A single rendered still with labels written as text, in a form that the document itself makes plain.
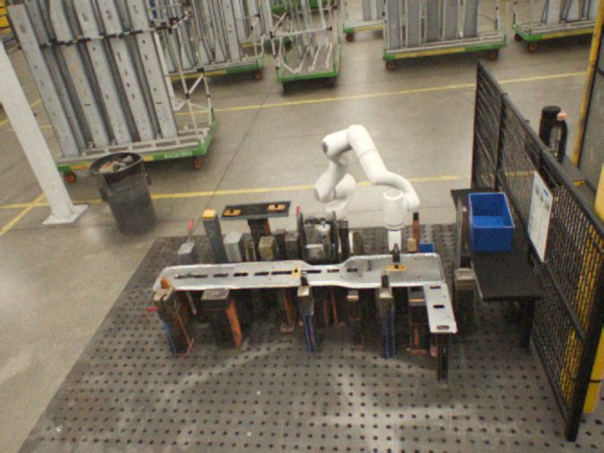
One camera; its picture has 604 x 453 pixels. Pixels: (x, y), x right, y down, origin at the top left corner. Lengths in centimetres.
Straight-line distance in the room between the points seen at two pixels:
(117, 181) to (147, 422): 288
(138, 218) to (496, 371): 366
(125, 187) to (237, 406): 300
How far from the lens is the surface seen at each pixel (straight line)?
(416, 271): 230
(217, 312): 233
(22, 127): 561
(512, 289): 220
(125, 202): 493
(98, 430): 243
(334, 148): 233
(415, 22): 890
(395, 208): 209
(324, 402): 220
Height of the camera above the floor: 242
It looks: 31 degrees down
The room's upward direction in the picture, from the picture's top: 10 degrees counter-clockwise
